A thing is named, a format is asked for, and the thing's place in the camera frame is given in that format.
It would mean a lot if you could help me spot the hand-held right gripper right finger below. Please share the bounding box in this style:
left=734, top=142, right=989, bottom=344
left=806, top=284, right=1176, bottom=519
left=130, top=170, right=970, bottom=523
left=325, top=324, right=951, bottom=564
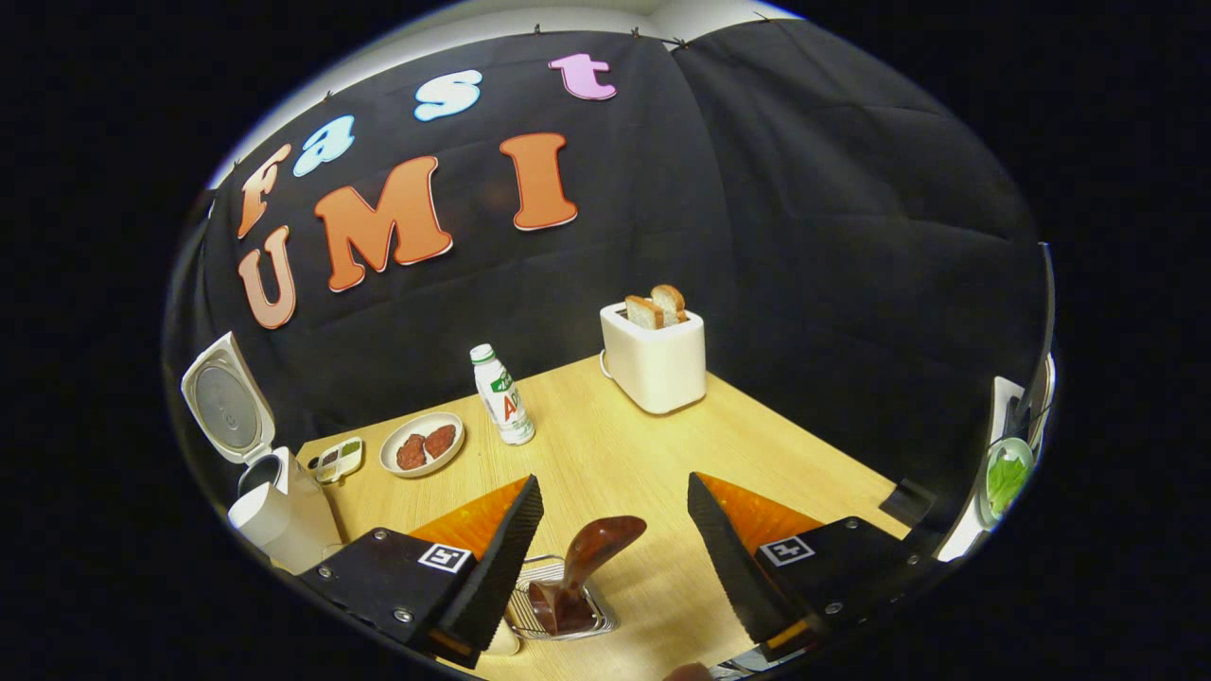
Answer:
left=687, top=471, right=947, bottom=663

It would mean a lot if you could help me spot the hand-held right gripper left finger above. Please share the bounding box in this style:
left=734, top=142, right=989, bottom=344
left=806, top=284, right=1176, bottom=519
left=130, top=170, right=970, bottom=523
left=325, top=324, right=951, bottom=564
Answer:
left=295, top=475, right=545, bottom=669

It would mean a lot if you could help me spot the brown wooden spoon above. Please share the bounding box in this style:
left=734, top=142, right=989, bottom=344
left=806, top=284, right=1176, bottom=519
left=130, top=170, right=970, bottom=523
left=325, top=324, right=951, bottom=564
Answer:
left=527, top=515, right=648, bottom=637

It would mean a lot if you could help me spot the white rice cooker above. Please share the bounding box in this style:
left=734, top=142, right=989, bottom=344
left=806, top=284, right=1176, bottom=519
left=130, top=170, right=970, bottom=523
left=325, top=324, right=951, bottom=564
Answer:
left=181, top=331, right=343, bottom=576

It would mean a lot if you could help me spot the white round plate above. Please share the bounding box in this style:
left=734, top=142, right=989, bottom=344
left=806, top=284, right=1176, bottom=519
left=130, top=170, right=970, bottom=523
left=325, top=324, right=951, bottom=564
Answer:
left=379, top=411, right=466, bottom=479

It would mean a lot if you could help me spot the white drink bottle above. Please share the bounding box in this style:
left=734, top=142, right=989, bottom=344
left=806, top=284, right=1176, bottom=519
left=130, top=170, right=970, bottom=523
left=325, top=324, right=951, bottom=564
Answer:
left=470, top=343, right=536, bottom=446

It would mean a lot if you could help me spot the white divided condiment tray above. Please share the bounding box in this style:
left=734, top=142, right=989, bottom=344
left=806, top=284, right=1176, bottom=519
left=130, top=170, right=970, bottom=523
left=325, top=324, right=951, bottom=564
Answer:
left=317, top=437, right=365, bottom=485

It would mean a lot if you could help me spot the small black pad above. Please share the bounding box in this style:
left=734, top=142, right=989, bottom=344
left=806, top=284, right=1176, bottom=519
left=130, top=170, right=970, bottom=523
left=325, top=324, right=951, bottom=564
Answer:
left=889, top=478, right=938, bottom=528

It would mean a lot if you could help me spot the white toaster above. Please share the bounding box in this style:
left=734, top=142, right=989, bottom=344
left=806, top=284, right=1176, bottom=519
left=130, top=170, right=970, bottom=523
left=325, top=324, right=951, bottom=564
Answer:
left=600, top=301, right=708, bottom=415

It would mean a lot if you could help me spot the bowl of green vegetables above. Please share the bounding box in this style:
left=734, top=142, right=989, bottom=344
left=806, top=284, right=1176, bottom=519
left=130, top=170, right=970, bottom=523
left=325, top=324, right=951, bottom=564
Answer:
left=979, top=437, right=1035, bottom=526

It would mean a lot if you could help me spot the black backdrop cloth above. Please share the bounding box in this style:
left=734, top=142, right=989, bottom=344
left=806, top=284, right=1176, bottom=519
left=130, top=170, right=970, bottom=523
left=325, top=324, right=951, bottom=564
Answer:
left=161, top=19, right=1056, bottom=531

